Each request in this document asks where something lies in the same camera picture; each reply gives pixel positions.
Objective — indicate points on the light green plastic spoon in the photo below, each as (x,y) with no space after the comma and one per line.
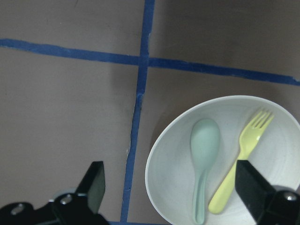
(204,143)

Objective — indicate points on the white round plate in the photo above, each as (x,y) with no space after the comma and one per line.
(169,173)

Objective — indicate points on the yellow plastic fork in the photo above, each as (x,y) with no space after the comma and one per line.
(248,140)

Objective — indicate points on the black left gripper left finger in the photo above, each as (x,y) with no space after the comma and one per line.
(92,186)

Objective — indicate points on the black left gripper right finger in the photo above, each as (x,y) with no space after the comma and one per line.
(254,190)

